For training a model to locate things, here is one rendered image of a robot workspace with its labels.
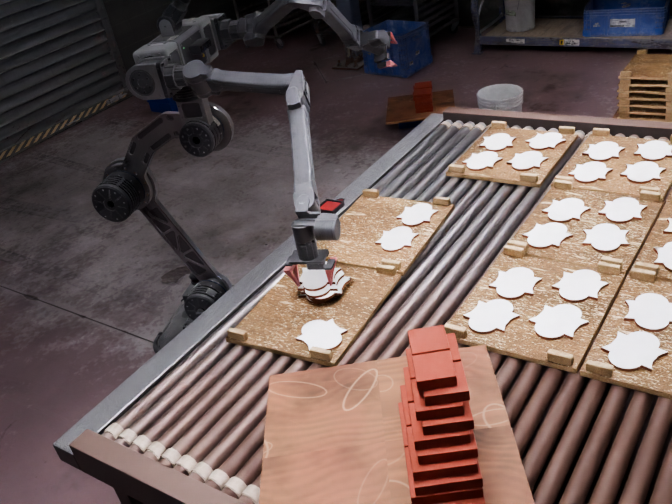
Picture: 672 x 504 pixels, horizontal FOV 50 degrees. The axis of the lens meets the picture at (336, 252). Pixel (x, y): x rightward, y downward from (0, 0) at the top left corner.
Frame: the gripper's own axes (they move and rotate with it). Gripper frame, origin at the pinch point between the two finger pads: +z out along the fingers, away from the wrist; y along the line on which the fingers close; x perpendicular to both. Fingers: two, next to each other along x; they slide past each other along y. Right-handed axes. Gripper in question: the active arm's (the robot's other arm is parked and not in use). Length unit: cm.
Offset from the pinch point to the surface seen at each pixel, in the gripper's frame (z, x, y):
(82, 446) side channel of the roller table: 6, -60, -43
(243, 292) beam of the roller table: 7.8, 6.4, -25.9
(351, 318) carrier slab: 6.0, -8.7, 11.8
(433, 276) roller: 7.3, 13.5, 31.6
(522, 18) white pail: 64, 501, 48
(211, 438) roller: 9, -52, -14
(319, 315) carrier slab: 6.0, -7.5, 2.3
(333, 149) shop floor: 94, 308, -83
